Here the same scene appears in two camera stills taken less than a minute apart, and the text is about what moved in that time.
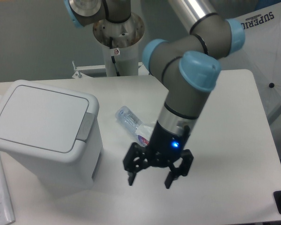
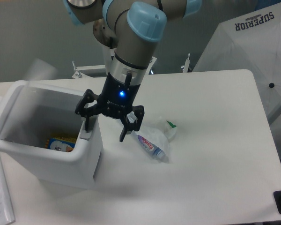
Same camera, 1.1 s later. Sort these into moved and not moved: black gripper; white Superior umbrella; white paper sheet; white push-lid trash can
Moved: black gripper
Not moved: white push-lid trash can; white paper sheet; white Superior umbrella
